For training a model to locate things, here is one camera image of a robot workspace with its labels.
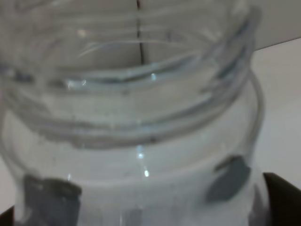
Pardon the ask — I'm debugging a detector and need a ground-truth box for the clear plastic water bottle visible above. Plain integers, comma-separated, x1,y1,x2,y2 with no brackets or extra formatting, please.
0,0,270,226

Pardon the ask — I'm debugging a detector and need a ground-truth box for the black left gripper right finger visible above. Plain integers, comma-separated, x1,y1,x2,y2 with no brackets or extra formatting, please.
263,173,301,226

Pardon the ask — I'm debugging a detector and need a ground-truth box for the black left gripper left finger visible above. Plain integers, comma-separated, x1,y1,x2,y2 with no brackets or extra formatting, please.
0,206,14,226

